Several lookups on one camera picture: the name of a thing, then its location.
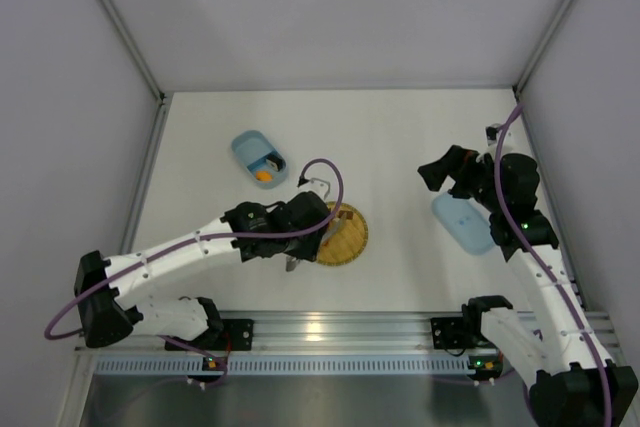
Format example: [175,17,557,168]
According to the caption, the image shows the metal tongs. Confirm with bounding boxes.
[285,211,347,273]

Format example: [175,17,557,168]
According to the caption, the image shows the orange fish-shaped food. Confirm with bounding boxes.
[255,170,273,182]

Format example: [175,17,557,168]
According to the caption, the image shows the rice sushi roll piece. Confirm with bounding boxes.
[265,154,286,172]

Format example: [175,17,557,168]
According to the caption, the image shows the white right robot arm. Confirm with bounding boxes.
[417,145,639,426]

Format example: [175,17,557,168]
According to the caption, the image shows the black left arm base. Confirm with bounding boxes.
[179,318,254,352]

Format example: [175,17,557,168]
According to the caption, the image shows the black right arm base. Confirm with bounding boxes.
[430,316,487,351]

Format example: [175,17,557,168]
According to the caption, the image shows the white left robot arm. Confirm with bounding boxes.
[74,191,330,348]

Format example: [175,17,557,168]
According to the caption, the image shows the light blue lunch box lid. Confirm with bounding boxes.
[431,193,495,256]

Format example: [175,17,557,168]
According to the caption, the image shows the light blue lunch box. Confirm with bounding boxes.
[230,130,288,189]

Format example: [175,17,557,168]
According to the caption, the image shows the round bamboo plate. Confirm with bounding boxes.
[316,203,369,267]

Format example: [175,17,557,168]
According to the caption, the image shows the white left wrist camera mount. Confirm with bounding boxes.
[297,175,331,201]

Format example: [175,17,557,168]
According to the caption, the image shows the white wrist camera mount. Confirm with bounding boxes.
[297,175,331,201]
[485,124,515,157]

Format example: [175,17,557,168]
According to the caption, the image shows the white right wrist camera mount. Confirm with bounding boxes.
[485,124,515,157]

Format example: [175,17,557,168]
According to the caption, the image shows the slotted grey cable duct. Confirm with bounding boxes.
[94,354,476,376]

